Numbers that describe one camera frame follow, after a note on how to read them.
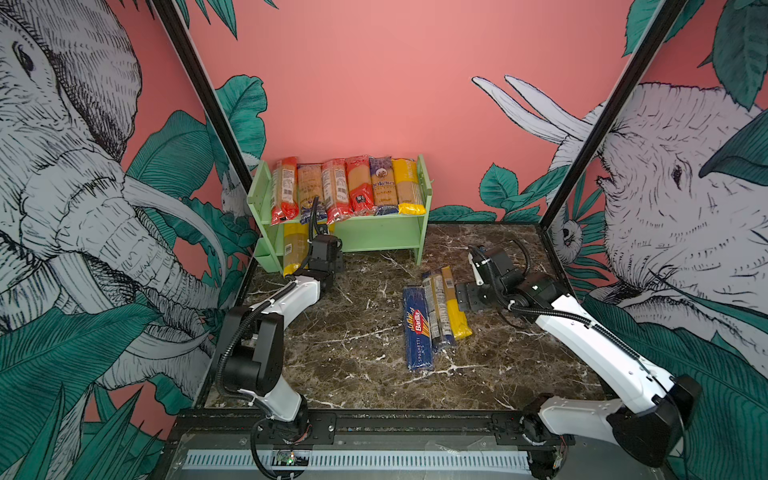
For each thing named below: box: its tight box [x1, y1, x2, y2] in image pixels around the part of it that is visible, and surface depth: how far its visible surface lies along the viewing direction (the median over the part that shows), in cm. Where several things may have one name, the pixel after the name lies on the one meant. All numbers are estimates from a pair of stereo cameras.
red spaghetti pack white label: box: [321, 158, 351, 223], surface depth 89 cm
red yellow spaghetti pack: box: [345, 154, 375, 215], surface depth 90 cm
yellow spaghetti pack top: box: [392, 158, 426, 215], surface depth 90 cm
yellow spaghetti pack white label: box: [441, 266, 473, 341], surface depth 92 cm
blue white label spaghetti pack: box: [422, 274, 452, 341], surface depth 94 cm
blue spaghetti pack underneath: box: [403, 286, 434, 371], surface depth 90 cm
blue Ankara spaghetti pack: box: [369, 156, 399, 216], surface depth 90 cm
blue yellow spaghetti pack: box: [298, 163, 327, 225], surface depth 91 cm
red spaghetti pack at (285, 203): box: [271, 156, 299, 226], surface depth 88 cm
